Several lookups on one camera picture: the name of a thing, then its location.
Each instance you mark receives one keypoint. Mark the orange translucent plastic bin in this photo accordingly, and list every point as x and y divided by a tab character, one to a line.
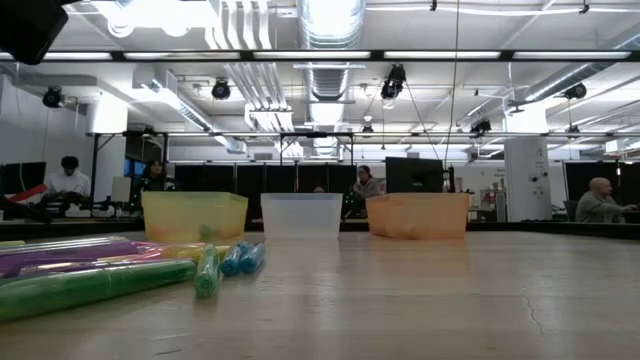
417	215

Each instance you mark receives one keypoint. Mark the silver ventilation duct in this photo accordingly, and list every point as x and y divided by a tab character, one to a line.
330	20

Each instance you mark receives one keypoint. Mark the black aluminium table frame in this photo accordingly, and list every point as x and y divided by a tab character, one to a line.
550	229

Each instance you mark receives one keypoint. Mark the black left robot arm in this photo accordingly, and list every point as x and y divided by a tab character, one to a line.
25	25

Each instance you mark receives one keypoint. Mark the black overhead beam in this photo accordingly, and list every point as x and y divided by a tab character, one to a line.
320	55

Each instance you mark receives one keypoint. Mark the clear plastic bin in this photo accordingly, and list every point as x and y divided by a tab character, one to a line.
300	215

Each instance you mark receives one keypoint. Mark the blue slim highlighter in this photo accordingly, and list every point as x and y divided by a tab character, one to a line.
252	257
232	261

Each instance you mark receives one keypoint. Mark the person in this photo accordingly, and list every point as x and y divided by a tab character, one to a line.
366	185
67	182
597	202
152	177

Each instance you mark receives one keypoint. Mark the black hanging spotlight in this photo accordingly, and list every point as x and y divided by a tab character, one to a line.
52	97
575	91
480	126
394	82
221	90

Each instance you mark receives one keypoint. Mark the black monitor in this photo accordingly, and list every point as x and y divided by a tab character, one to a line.
414	175
22	177

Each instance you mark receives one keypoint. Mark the yellow translucent plastic bin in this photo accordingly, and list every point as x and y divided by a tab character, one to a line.
195	215

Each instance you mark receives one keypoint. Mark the purple chunky highlighter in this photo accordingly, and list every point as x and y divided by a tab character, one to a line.
70	252

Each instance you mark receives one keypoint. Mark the green slim highlighter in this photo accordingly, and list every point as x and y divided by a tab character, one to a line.
207	272
90	287

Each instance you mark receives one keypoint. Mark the white column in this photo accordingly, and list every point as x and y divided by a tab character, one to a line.
527	180

